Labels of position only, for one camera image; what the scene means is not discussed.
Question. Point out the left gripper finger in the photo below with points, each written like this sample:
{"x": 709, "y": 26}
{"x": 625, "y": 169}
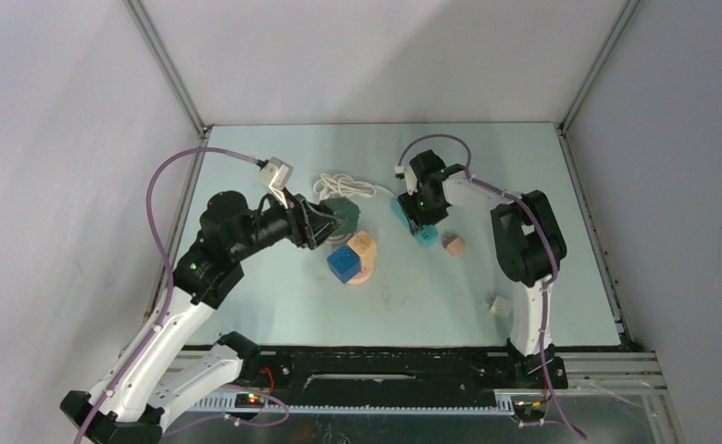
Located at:
{"x": 316, "y": 214}
{"x": 316, "y": 235}

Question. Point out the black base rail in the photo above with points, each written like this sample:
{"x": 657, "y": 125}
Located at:
{"x": 398, "y": 378}

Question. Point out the small pink plug adapter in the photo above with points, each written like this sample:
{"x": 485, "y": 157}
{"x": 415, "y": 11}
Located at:
{"x": 454, "y": 244}

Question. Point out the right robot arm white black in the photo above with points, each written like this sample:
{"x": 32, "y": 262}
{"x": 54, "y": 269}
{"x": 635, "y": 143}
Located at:
{"x": 528, "y": 242}

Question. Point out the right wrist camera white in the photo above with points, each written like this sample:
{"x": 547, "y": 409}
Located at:
{"x": 408, "y": 176}

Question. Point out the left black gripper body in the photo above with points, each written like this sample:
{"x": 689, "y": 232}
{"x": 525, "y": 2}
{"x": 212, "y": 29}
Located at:
{"x": 298, "y": 228}

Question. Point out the small white plug adapter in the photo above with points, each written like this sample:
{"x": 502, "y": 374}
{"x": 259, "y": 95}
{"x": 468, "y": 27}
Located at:
{"x": 499, "y": 306}

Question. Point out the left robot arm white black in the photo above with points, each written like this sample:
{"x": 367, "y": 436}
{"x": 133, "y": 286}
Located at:
{"x": 134, "y": 402}

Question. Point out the blue cube plug adapter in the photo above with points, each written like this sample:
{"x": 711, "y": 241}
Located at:
{"x": 344, "y": 263}

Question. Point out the green cube plug adapter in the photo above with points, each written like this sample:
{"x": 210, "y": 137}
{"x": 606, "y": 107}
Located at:
{"x": 347, "y": 211}

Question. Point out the pink round power socket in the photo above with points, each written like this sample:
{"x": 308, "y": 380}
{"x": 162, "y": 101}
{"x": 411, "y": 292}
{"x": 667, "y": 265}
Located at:
{"x": 367, "y": 267}

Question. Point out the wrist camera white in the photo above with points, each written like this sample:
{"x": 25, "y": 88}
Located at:
{"x": 408, "y": 176}
{"x": 274, "y": 175}

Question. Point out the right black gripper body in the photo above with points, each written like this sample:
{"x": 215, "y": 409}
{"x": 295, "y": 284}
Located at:
{"x": 417, "y": 203}

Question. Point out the teal power strip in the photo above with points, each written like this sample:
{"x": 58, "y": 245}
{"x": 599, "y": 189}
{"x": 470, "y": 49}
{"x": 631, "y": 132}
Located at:
{"x": 425, "y": 237}

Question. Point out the yellow cube plug adapter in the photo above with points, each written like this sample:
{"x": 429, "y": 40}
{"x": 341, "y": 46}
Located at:
{"x": 363, "y": 244}

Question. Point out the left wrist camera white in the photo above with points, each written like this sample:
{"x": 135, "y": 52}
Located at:
{"x": 274, "y": 175}

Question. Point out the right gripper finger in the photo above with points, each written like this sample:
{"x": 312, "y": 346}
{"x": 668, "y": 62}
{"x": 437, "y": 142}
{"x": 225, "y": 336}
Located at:
{"x": 433, "y": 214}
{"x": 404, "y": 205}

